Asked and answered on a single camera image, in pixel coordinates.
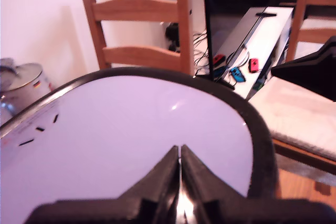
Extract black cable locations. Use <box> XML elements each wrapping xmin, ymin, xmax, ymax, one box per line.
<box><xmin>193</xmin><ymin>31</ymin><xmax>211</xmax><ymax>77</ymax></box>

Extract red game controller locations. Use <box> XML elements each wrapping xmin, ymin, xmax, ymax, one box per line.
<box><xmin>248</xmin><ymin>58</ymin><xmax>260</xmax><ymax>73</ymax></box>

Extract black pointed bracket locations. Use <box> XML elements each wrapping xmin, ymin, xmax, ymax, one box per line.
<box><xmin>270</xmin><ymin>36</ymin><xmax>336</xmax><ymax>102</ymax></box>

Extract black power adapter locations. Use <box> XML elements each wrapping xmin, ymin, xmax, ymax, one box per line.
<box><xmin>164</xmin><ymin>22</ymin><xmax>182</xmax><ymax>53</ymax></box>

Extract silver metal tin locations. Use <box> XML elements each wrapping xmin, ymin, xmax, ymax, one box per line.
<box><xmin>0</xmin><ymin>62</ymin><xmax>55</xmax><ymax>116</ymax></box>

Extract black rice cooker lid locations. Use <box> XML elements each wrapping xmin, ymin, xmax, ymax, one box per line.
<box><xmin>0</xmin><ymin>67</ymin><xmax>279</xmax><ymax>224</ymax></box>

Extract cream seat cushion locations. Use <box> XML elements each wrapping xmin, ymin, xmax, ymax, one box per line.
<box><xmin>248</xmin><ymin>77</ymin><xmax>336</xmax><ymax>162</ymax></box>

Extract blue game controller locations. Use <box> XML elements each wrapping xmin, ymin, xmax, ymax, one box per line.
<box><xmin>230</xmin><ymin>66</ymin><xmax>247</xmax><ymax>82</ymax></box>

